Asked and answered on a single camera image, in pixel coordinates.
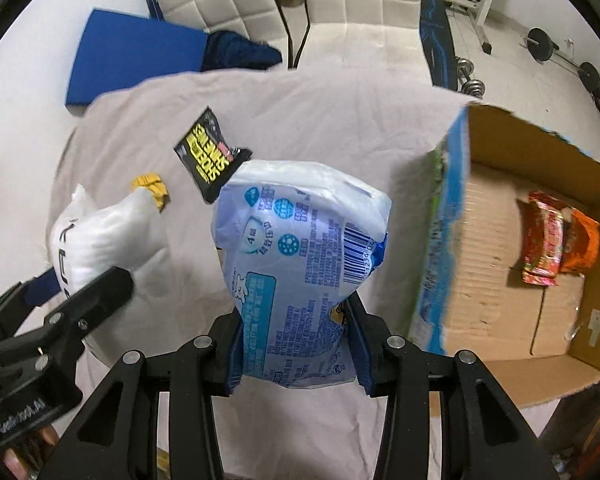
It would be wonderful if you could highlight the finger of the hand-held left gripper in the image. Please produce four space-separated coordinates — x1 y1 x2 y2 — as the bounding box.
44 266 135 347
0 267 57 333

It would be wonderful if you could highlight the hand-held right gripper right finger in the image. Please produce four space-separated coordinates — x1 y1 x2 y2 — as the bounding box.
346 296 552 480

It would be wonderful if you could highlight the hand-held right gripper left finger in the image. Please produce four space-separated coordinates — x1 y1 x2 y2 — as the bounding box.
65 310 244 480

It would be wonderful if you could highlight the white plastic packet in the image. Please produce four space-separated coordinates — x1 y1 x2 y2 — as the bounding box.
49 174 171 306

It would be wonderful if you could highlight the blue white tissue pack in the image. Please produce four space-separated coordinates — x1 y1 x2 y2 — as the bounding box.
212 159 393 390

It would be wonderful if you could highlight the cardboard box blue printed side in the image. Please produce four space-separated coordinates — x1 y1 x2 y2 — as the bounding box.
400 102 600 408

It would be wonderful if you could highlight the person's left hand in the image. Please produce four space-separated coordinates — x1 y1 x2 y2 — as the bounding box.
1 425 61 480

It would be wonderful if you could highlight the black yellow snack packet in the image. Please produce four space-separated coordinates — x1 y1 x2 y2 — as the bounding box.
173 106 253 204

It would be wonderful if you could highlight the red snack packet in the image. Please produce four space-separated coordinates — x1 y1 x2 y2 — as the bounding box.
522 191 574 287

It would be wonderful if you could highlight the blue foam mat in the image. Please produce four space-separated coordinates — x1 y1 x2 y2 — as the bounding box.
65 7 212 109

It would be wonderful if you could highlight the beige table cloth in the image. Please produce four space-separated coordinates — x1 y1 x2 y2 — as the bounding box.
49 66 558 479

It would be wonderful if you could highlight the orange snack packet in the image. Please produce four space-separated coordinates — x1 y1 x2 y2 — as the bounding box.
560 207 600 274

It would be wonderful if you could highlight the dark blue cloth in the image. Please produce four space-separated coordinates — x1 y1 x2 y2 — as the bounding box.
200 30 284 72

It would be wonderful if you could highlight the metal dumbbell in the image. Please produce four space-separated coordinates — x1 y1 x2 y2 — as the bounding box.
454 57 487 98

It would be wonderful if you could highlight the blue black patterned mat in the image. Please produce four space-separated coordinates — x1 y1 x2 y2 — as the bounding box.
419 0 464 92

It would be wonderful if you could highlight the black barbell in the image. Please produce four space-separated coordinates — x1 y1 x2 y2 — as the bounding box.
525 27 600 99

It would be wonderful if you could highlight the white weight bench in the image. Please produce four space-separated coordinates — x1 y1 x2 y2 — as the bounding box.
432 0 501 56

